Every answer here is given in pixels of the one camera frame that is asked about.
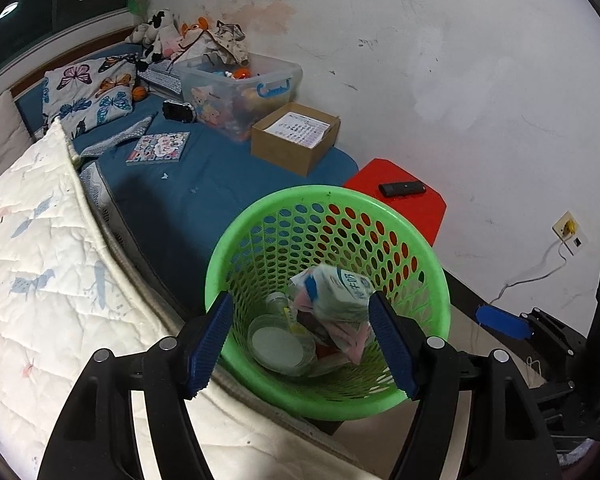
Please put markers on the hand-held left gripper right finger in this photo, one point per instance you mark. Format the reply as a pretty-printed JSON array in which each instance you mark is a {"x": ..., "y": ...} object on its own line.
[{"x": 392, "y": 345}]

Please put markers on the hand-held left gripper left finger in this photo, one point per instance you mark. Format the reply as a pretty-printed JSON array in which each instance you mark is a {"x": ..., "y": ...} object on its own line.
[{"x": 207, "y": 345}]

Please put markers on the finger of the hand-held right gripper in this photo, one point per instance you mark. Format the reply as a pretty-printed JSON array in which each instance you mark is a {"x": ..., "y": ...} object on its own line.
[{"x": 502, "y": 321}]

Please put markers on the pink wrapper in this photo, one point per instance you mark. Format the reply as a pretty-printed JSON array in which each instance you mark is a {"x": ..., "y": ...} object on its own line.
[{"x": 352, "y": 342}]

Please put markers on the clear plastic lidded bowl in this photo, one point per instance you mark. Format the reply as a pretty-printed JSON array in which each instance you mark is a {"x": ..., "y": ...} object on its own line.
[{"x": 277, "y": 349}]

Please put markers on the white printed plastic packet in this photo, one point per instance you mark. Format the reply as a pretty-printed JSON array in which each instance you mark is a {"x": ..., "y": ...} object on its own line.
[{"x": 337, "y": 292}]

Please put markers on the small clear plastic bottle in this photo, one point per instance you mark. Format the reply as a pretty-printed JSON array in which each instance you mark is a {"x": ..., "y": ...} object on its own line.
[{"x": 277, "y": 304}]

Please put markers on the green perforated plastic basket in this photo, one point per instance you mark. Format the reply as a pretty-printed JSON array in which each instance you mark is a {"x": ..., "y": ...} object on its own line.
[{"x": 330, "y": 405}]

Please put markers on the person's right forearm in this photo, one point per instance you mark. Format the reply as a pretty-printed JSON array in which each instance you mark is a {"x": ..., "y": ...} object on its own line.
[{"x": 582, "y": 452}]

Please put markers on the red plastic stool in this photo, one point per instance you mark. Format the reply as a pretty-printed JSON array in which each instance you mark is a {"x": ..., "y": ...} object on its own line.
[{"x": 410, "y": 210}]

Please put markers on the black remote control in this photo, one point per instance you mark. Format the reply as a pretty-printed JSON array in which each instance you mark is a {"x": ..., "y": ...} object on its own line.
[{"x": 402, "y": 188}]

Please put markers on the blue bed sheet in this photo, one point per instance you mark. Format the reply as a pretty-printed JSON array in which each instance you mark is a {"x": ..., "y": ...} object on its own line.
[{"x": 195, "y": 180}]

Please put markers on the white quilted blanket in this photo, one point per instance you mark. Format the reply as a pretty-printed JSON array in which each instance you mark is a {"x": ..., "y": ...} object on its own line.
[{"x": 40, "y": 260}]

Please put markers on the colourful picture book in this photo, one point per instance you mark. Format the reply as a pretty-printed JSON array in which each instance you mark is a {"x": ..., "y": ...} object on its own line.
[{"x": 158, "y": 148}]

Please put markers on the brown cardboard box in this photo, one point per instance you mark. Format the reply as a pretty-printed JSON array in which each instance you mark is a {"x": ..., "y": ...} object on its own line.
[{"x": 285, "y": 154}]

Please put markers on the grey patterned blanket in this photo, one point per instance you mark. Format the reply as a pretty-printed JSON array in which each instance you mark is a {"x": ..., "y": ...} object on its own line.
[{"x": 115, "y": 137}]

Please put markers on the white calendar sheet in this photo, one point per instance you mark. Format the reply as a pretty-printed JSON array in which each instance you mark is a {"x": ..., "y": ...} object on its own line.
[{"x": 295, "y": 130}]

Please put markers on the black handheld device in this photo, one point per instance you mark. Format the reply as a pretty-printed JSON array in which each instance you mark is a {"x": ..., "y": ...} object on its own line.
[{"x": 179, "y": 111}]

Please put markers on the clear plastic storage box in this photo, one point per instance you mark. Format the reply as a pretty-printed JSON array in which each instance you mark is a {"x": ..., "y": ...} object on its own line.
[{"x": 220, "y": 89}]

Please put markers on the small orange ball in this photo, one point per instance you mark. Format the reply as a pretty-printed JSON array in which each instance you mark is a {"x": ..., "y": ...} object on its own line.
[{"x": 138, "y": 93}]

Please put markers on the grey keyboard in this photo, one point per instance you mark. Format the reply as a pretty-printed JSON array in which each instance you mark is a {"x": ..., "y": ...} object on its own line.
[{"x": 161, "y": 80}]

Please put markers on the beige headboard cushion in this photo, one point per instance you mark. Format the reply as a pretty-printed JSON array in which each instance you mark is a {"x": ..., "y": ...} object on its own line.
[{"x": 2, "y": 135}]

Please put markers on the butterfly print pillow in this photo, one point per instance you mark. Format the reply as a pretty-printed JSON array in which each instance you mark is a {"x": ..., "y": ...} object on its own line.
[{"x": 80, "y": 80}]

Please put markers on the beige patterned cloth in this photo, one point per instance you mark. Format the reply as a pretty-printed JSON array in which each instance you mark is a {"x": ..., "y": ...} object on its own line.
[{"x": 230, "y": 42}]

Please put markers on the orange plush toy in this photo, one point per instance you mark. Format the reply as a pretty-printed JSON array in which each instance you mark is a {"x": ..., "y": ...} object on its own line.
[{"x": 195, "y": 29}]

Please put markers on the wooden bed headboard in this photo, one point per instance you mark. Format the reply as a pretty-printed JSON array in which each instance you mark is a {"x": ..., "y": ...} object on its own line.
[{"x": 55, "y": 67}]

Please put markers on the black and white cow plush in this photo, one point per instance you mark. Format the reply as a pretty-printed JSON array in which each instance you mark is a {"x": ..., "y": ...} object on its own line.
[{"x": 157, "y": 22}]

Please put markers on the dark window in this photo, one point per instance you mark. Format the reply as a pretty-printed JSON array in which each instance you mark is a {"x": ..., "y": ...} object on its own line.
[{"x": 55, "y": 5}]

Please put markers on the white wall socket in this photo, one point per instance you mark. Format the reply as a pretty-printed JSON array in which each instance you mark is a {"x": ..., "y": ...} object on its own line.
[{"x": 570, "y": 235}]

